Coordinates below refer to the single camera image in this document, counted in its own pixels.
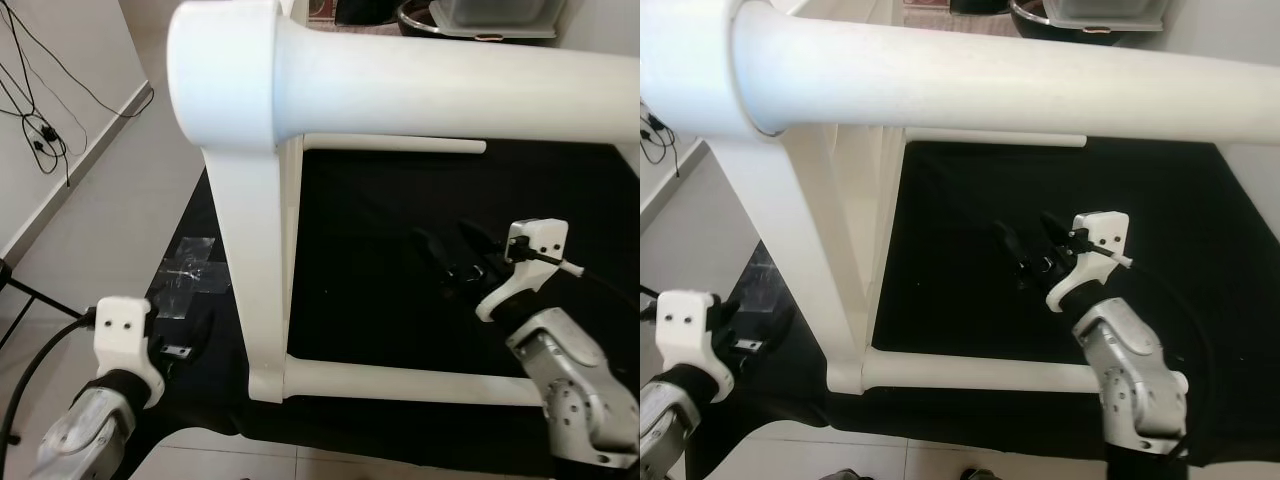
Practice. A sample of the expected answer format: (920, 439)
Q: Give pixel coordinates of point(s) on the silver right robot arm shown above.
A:
(570, 380)
(1135, 370)

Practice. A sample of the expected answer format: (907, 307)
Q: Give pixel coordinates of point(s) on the grey black robot right foot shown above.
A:
(980, 475)

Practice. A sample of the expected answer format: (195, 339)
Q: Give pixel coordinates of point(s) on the red printed cardboard box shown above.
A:
(322, 10)

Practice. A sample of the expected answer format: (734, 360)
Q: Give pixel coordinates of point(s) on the black power adapter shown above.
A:
(657, 124)
(44, 136)

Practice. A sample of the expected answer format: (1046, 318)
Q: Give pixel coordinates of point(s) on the cross-shaped clear tape patch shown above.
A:
(762, 280)
(190, 275)

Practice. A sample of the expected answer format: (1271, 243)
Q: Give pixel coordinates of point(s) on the black plastic bag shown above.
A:
(365, 10)
(980, 6)

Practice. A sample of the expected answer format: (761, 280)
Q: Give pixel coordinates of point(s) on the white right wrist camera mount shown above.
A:
(535, 240)
(1100, 232)

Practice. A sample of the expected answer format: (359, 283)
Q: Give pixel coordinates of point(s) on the black round basin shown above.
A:
(420, 22)
(1030, 22)

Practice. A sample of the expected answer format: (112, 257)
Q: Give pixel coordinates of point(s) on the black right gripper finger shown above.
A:
(432, 252)
(1010, 243)
(1056, 229)
(477, 241)

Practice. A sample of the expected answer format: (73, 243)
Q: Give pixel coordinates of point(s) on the grey black robot left foot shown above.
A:
(840, 475)

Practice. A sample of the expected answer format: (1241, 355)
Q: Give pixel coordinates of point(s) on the grey black robot foot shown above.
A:
(840, 475)
(980, 475)

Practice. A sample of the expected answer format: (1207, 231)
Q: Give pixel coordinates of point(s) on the black folding chair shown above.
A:
(40, 292)

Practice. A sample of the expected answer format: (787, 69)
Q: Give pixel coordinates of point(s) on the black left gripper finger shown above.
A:
(203, 330)
(726, 311)

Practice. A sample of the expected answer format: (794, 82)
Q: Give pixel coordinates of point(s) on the beige woven rug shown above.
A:
(350, 28)
(960, 18)

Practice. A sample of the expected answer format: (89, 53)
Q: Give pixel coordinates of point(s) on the black tablecloth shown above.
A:
(400, 250)
(1000, 200)

